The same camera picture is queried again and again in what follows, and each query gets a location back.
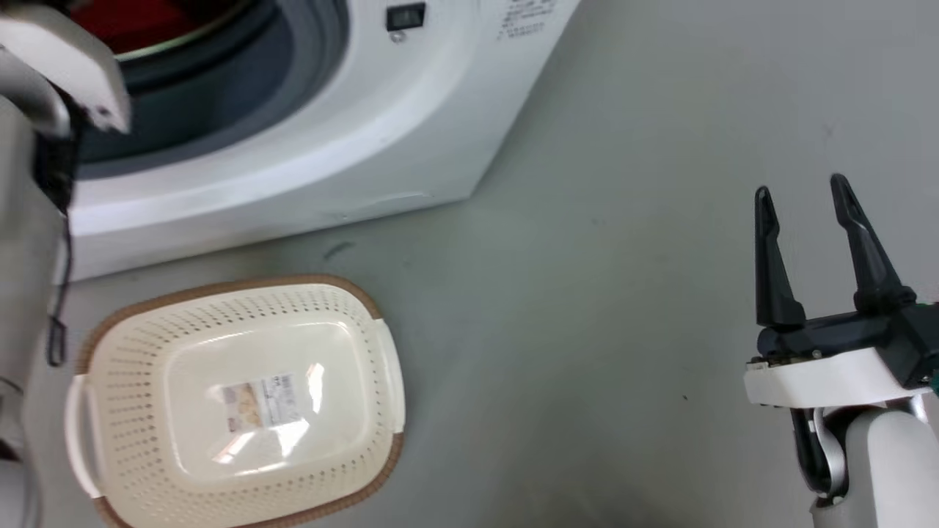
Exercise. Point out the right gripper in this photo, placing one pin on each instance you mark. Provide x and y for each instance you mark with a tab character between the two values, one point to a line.
836	367

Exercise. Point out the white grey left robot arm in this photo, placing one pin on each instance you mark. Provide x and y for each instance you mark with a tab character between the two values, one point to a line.
26	242

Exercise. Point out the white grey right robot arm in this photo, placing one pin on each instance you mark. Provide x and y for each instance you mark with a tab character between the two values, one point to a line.
891	469

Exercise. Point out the white front-loading washing machine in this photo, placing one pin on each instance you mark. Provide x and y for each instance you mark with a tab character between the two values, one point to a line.
381	139

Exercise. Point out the cream perforated laundry basket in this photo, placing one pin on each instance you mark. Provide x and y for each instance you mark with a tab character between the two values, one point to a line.
183	352

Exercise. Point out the black door latch socket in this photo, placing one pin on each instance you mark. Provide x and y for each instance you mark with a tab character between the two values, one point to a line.
406	16

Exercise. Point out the paper sticker label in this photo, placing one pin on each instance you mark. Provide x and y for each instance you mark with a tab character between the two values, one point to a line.
264	403

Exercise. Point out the grey rubber door gasket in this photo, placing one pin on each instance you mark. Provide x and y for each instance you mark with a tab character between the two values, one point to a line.
242	81

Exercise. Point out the red garment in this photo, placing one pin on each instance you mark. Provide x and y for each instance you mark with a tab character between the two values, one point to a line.
147	20

